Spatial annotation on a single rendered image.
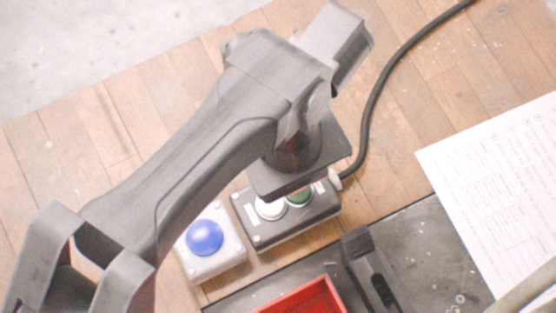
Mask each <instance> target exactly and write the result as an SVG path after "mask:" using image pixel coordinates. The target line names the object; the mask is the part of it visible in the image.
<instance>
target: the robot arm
mask: <svg viewBox="0 0 556 313"><path fill-rule="evenodd" d="M373 47H374V38H373V36H372V35H371V33H370V32H369V31H368V30H367V29H366V28H365V19H363V18H362V17H359V16H358V15H356V14H354V13H353V12H352V11H350V10H349V9H347V8H345V7H344V6H342V5H340V4H339V3H337V2H336V1H334V0H327V1H326V2H325V4H324V5H323V6H322V7H321V9H320V12H319V13H318V14H317V15H316V17H315V18H314V20H313V21H312V22H311V24H310V25H309V26H308V27H307V28H306V29H305V31H304V32H303V33H302V34H301V36H300V37H299V39H298V38H297V37H294V36H291V37H290V38H289V39H288V40H285V39H284V38H282V37H280V36H278V35H277V34H275V33H274V32H273V31H271V30H269V29H267V28H265V27H261V28H260V27H257V28H255V29H253V30H251V31H249V32H247V33H244V32H240V33H239V34H237V35H236V36H235V37H234V38H233V39H232V40H231V41H229V42H226V43H223V44H221V45H219V49H220V52H221V54H222V64H223V72H222V73H221V75H219V76H218V77H217V78H216V80H215V85H214V86H213V88H212V90H211V91H210V92H209V94H208V96H207V97H206V98H205V99H204V101H203V102H202V104H201V105H200V106H199V108H198V109H197V110H196V112H195V114H194V115H193V116H192V117H191V118H190V119H189V120H188V121H187V122H186V123H185V124H184V125H183V126H182V127H181V128H180V129H179V130H178V131H177V132H176V133H175V134H174V135H173V136H172V137H171V138H170V139H169V140H168V141H167V142H166V143H165V144H164V145H163V146H162V147H161V148H160V149H159V150H158V151H157V152H156V153H155V154H154V155H152V156H151V157H150V158H149V159H148V160H147V161H146V162H145V163H144V164H143V165H142V166H141V167H140V168H139V169H138V170H135V171H134V172H133V173H132V174H130V175H129V176H128V177H126V178H125V179H124V180H122V182H121V183H119V184H118V185H117V186H116V187H114V188H113V189H111V190H110V191H108V192H106V193H105V194H103V195H102V196H100V197H97V198H94V199H92V200H90V201H89V202H88V203H87V204H86V205H85V206H83V207H82V208H81V209H80V210H79V211H78V212H74V211H73V210H70V209H68V208H67V207H66V206H64V205H63V204H61V203H60V202H58V201H57V200H56V199H55V198H52V199H51V200H50V201H49V202H48V203H47V204H46V205H45V206H43V207H42V208H41V209H40V210H39V211H38V212H37V214H36V215H35V216H34V218H33V219H32V221H31V223H30V224H29V226H28V229H27V231H26V234H25V238H24V240H23V245H22V248H21V251H20V254H19V255H18V258H17V262H16V265H15V269H14V271H13V274H12V278H11V280H10V282H9V286H8V289H7V291H6V294H5V298H4V300H3V302H2V306H1V309H0V313H156V275H157V271H158V270H159V268H160V267H161V265H162V262H163V260H164V259H165V257H166V256H167V254H168V253H169V252H170V251H171V249H172V248H173V247H174V245H175V243H176V242H177V241H178V239H179V238H180V237H181V235H182V234H183V233H184V232H185V230H186V229H187V228H188V227H189V226H190V224H192V222H193V221H194V220H195V219H196V218H197V217H198V216H200V215H201V213H202V212H203V211H204V210H205V209H206V208H207V207H208V206H209V205H210V204H211V203H212V202H213V201H214V200H215V198H216V197H217V196H218V195H219V194H220V193H221V191H222V190H224V189H225V188H226V187H227V186H228V185H229V183H231V182H232V181H233V180H234V179H235V178H236V177H237V176H238V175H239V174H240V173H242V172H243V171H244V170H245V172H246V174H247V176H248V179H249V181H250V182H251V184H252V187H253V189H254V190H255V193H256V195H257V196H258V197H259V198H260V199H261V200H262V201H263V202H264V203H266V204H270V203H272V202H274V201H276V200H278V199H280V198H282V197H284V196H287V195H293V194H294V193H296V192H298V191H300V190H305V189H306V188H307V186H308V185H312V184H314V183H317V182H319V181H320V180H322V179H324V178H327V177H328V176H329V167H328V166H330V165H332V164H334V163H336V162H338V161H340V160H341V159H343V158H345V157H348V156H349V157H351V156H352V155H353V146H352V145H351V143H350V142H349V141H348V138H347V136H346V135H345V133H344V131H343V129H342V127H341V126H340V124H339V123H338V122H337V120H336V118H335V115H334V112H333V111H332V110H331V108H330V105H331V104H332V98H337V96H338V95H339V94H340V92H341V91H342V89H343V88H344V87H345V85H346V84H347V83H348V81H349V80H350V78H351V77H352V76H353V74H354V73H355V72H356V71H357V70H358V69H359V68H360V67H361V65H362V64H363V62H364V61H365V60H366V58H367V57H368V55H369V54H370V53H371V51H372V49H373ZM72 235H73V237H74V243H75V246H76V248H77V250H78V251H79V252H80V254H81V255H84V256H85V257H86V258H88V259H89V260H90V261H91V262H92V263H94V264H95V265H97V266H98V267H100V268H101V269H102V270H104V271H105V272H104V273H103V276H102V279H101V281H100V283H99V285H98V284H96V283H95V282H93V281H92V280H91V279H89V278H88V277H87V276H85V275H84V274H83V273H82V272H80V271H79V270H77V269H76V268H74V267H73V266H72V263H71V255H70V237H71V236H72Z"/></svg>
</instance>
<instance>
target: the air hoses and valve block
mask: <svg viewBox="0 0 556 313"><path fill-rule="evenodd" d="M554 284H556V255H555V256H553V257H552V258H551V259H549V260H548V261H547V262H546V263H544V264H543V265H542V266H540V267H539V268H538V269H537V270H535V271H534V272H533V273H531V274H530V275H529V276H527V277H526V278H525V279H524V280H521V281H520V282H519V283H518V284H516V285H515V286H514V287H513V288H512V289H510V290H509V291H508V292H507V293H506V294H505V295H504V296H503V297H501V298H500V299H499V300H498V301H497V302H495V303H493V304H492V305H491V306H489V307H488V308H487V309H486V310H484V311H483V312H482V313H519V312H520V311H521V310H523V309H524V308H525V307H526V306H527V305H528V304H530V303H533V302H534V301H535V300H536V299H538V298H539V297H540V296H542V295H543V294H544V293H545V292H547V291H548V290H549V289H550V288H552V287H553V286H554ZM529 313H556V297H554V298H552V299H551V300H549V301H547V302H546V303H543V304H542V305H540V306H539V307H538V308H536V309H534V310H532V311H530V312H529Z"/></svg>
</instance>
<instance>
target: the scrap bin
mask: <svg viewBox="0 0 556 313"><path fill-rule="evenodd" d="M249 313H348V312H347V310H346V308H345V306H344V304H343V302H342V300H341V299H340V297H339V295H338V293H337V291H336V289H335V287H334V286H333V284H332V282H331V280H330V278H329V276H328V274H327V273H324V274H322V275H320V276H318V277H316V278H315V279H313V280H311V281H309V282H307V283H304V284H303V285H301V286H299V287H297V288H295V289H293V290H291V291H289V292H288V293H286V294H284V295H282V296H279V297H277V298H276V299H274V300H272V301H270V302H268V303H265V304H264V305H262V306H261V307H259V308H257V309H255V310H252V311H250V312H249Z"/></svg>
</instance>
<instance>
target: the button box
mask: <svg viewBox="0 0 556 313"><path fill-rule="evenodd" d="M475 1H477V0H461V1H460V2H458V3H457V4H455V5H454V7H452V8H451V9H449V10H447V11H446V12H444V13H443V14H441V15H440V16H438V17H436V18H435V19H434V20H433V21H432V22H430V23H429V24H428V25H426V26H425V27H424V28H422V29H421V30H420V31H418V32H417V33H416V34H415V35H414V36H412V37H411V38H410V39H409V40H408V41H407V42H406V43H405V44H404V45H403V46H402V47H401V48H400V49H399V50H398V51H397V52H396V53H395V54H394V55H393V57H392V58H391V59H390V61H389V62H387V64H386V65H385V67H384V68H383V70H382V72H381V73H380V75H379V77H378V79H377V81H376V83H375V85H374V87H373V89H372V91H371V93H370V95H369V97H368V99H367V102H366V105H365V107H364V110H363V112H362V116H361V129H360V150H359V155H358V157H357V159H356V160H355V162H354V163H353V164H352V165H351V166H350V167H348V168H346V169H344V170H343V171H341V172H339V173H337V174H336V173H335V172H334V169H333V168H330V169H329V176H328V177H327V178H324V179H322V180H320V181H319V182H317V183H314V184H312V185H310V186H311V190H312V195H311V197H310V198H309V199H308V200H307V201H306V202H305V203H303V204H292V203H290V202H289V200H288V199H287V198H286V196H284V197H283V198H284V201H285V209H284V211H283V212H282V213H281V214H280V215H278V216H275V217H266V216H264V215H263V214H262V213H260V211H259V209H258V205H257V203H258V199H259V197H258V196H257V195H256V193H255V190H254V189H253V187H252V184H249V185H247V186H245V187H244V188H242V189H240V190H236V191H234V192H232V193H230V194H229V195H228V198H229V201H230V203H231V205H232V206H233V208H234V210H235V213H236V214H237V216H238V217H239V219H240V221H241V223H242V226H243V229H244V231H245V233H246V235H247V237H248V239H249V241H250V242H251V244H252V246H253V248H254V250H255V252H256V253H257V254H261V253H262V252H264V251H266V250H268V249H270V248H272V247H274V246H276V245H277V244H279V243H282V242H284V241H286V240H288V239H289V238H292V237H294V236H297V235H299V234H301V233H302V232H304V231H306V230H309V229H311V228H313V227H314V226H315V225H317V224H319V223H322V222H324V221H326V220H328V219H329V218H331V217H333V216H336V215H339V214H340V213H341V200H340V198H339V197H338V196H337V194H336V192H335V191H336V190H341V189H342V187H341V183H340V181H341V180H343V179H345V178H347V177H348V176H350V175H352V174H353V173H355V172H356V171H357V170H358V169H359V168H360V167H361V166H362V164H363V163H364V160H365V157H366V154H367V142H368V122H369V118H370V116H371V112H372V109H373V107H374V103H375V101H376V99H377V96H378V95H379V94H380V92H381V89H382V87H383V85H384V83H385V82H386V80H387V78H388V76H389V74H390V72H391V71H392V69H393V68H394V66H395V65H396V64H397V63H398V62H399V61H400V59H401V58H402V57H403V56H405V55H406V54H407V53H408V52H409V51H410V50H411V49H412V48H413V47H414V46H415V45H416V44H417V43H418V42H419V41H420V40H421V39H422V38H423V37H424V36H426V35H427V34H428V33H430V32H431V31H432V30H434V29H435V28H437V27H438V26H439V25H441V24H442V23H444V22H445V21H446V20H447V19H449V18H450V17H451V16H452V15H454V14H455V13H457V12H458V11H460V10H462V9H464V8H465V7H467V6H468V5H469V4H471V3H473V2H475Z"/></svg>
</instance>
